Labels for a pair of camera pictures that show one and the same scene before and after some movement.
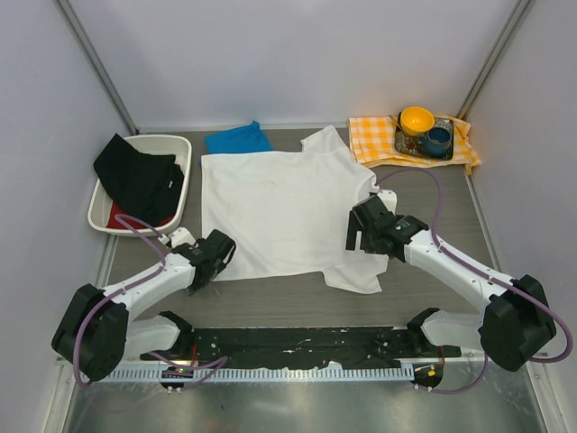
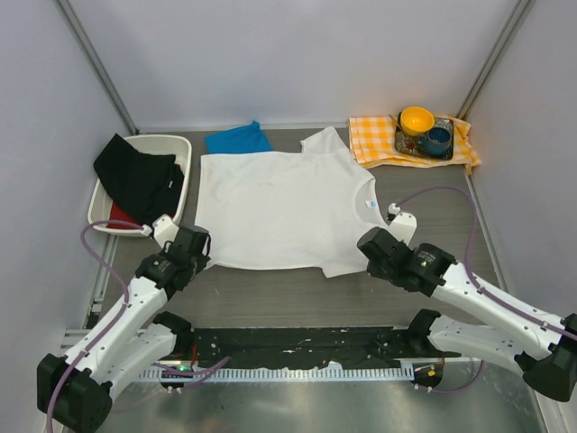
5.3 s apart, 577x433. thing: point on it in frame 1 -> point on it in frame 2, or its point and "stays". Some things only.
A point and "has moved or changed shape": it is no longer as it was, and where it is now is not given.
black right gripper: [364, 225] -> [376, 244]
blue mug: [437, 141] stays
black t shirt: [149, 187] stays
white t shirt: [286, 213] has moved or changed shape
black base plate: [293, 345] stays
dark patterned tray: [408, 142] stays
